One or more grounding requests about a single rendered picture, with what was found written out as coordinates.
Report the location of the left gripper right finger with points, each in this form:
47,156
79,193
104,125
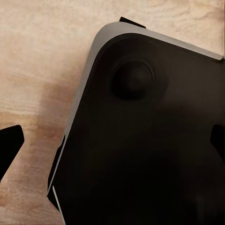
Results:
217,139

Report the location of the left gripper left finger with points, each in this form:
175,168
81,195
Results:
11,140

